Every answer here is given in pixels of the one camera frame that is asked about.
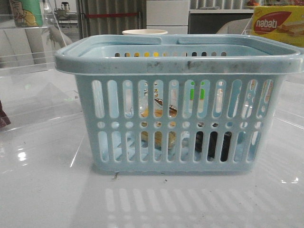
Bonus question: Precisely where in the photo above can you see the packaged bread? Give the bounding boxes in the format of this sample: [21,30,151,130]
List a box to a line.
[124,91,190,152]

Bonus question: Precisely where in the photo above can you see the black tissue pack with barcode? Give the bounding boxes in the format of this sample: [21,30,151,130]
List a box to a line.
[194,131,232,162]

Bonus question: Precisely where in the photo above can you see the light blue plastic basket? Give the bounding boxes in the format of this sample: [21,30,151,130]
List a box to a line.
[55,34,304,173]

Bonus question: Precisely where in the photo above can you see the white paper cup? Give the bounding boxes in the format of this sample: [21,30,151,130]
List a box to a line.
[122,29,168,35]

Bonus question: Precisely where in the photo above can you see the white drawer cabinet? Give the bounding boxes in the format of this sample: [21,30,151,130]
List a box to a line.
[146,0,190,34]

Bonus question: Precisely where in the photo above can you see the clear acrylic tray left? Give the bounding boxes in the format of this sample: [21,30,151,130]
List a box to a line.
[0,14,81,133]

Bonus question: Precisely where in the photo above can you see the clear acrylic tray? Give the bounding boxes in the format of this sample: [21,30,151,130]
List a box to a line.
[0,14,81,133]
[242,18,304,129]

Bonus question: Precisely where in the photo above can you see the clear acrylic tray right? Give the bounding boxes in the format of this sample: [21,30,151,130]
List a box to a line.
[242,18,304,129]

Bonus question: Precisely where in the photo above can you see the dark red snack packet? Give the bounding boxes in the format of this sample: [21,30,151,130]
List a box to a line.
[0,101,11,128]

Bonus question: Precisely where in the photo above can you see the green yellow cartoon package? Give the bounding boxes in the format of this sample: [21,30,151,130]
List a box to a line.
[9,0,43,27]

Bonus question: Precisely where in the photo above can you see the yellow nabati wafer box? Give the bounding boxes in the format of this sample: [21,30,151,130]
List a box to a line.
[250,6,304,47]

